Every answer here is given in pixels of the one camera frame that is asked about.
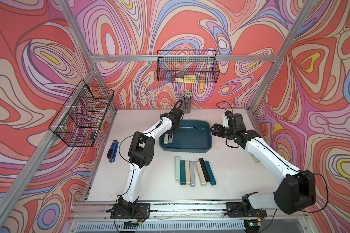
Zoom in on pale green bar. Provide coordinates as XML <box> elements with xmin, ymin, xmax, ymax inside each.
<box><xmin>163</xmin><ymin>134</ymin><xmax>169</xmax><ymax>145</ymax></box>

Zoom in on teal plastic storage box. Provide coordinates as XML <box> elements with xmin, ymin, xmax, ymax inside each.
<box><xmin>159</xmin><ymin>120</ymin><xmax>213</xmax><ymax>153</ymax></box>

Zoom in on dark teal bar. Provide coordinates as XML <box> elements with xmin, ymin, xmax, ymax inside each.
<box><xmin>180</xmin><ymin>160</ymin><xmax>186</xmax><ymax>185</ymax></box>

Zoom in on light green bar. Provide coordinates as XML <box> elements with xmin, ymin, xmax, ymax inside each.
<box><xmin>176</xmin><ymin>157</ymin><xmax>180</xmax><ymax>181</ymax></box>

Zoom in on beige bar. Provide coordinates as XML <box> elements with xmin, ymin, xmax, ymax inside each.
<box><xmin>185</xmin><ymin>160</ymin><xmax>191</xmax><ymax>185</ymax></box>

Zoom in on grey bar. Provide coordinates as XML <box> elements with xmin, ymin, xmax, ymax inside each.
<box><xmin>190</xmin><ymin>162</ymin><xmax>195</xmax><ymax>187</ymax></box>
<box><xmin>168</xmin><ymin>134</ymin><xmax>174</xmax><ymax>144</ymax></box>

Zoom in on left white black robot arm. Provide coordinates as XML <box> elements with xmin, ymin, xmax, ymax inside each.
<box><xmin>116</xmin><ymin>100</ymin><xmax>184</xmax><ymax>216</ymax></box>

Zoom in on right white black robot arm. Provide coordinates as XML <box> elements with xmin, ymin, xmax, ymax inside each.
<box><xmin>210</xmin><ymin>107</ymin><xmax>316</xmax><ymax>216</ymax></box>

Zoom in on clear cup of pencils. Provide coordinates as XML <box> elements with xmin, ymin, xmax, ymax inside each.
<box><xmin>182</xmin><ymin>89</ymin><xmax>193</xmax><ymax>114</ymax></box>

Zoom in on yellow sticky notes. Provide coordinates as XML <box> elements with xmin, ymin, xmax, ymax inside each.
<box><xmin>174</xmin><ymin>75</ymin><xmax>197</xmax><ymax>83</ymax></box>

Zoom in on black bar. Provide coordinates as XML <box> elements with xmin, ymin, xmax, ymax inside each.
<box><xmin>199</xmin><ymin>158</ymin><xmax>211</xmax><ymax>182</ymax></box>

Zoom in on teal bar right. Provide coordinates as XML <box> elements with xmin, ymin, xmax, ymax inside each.
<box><xmin>205</xmin><ymin>161</ymin><xmax>216</xmax><ymax>185</ymax></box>

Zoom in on tan bar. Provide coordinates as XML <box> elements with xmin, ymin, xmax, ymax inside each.
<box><xmin>196</xmin><ymin>161</ymin><xmax>206</xmax><ymax>186</ymax></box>

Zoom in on back black wire basket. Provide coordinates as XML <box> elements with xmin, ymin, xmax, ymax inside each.
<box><xmin>157</xmin><ymin>49</ymin><xmax>220</xmax><ymax>83</ymax></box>

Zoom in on black wire basket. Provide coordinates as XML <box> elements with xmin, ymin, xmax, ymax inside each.
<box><xmin>49</xmin><ymin>80</ymin><xmax>114</xmax><ymax>147</ymax></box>
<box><xmin>157</xmin><ymin>49</ymin><xmax>220</xmax><ymax>83</ymax></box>

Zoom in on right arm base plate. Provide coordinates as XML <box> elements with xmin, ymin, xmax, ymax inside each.
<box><xmin>224</xmin><ymin>202</ymin><xmax>267</xmax><ymax>219</ymax></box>

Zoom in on aluminium front rail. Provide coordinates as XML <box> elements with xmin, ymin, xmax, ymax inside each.
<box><xmin>63</xmin><ymin>200</ymin><xmax>317</xmax><ymax>233</ymax></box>

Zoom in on left black wire basket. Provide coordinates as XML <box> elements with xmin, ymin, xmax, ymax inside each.
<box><xmin>49</xmin><ymin>80</ymin><xmax>114</xmax><ymax>147</ymax></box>

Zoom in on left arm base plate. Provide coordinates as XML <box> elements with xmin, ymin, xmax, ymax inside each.
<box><xmin>106</xmin><ymin>203</ymin><xmax>151</xmax><ymax>220</ymax></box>

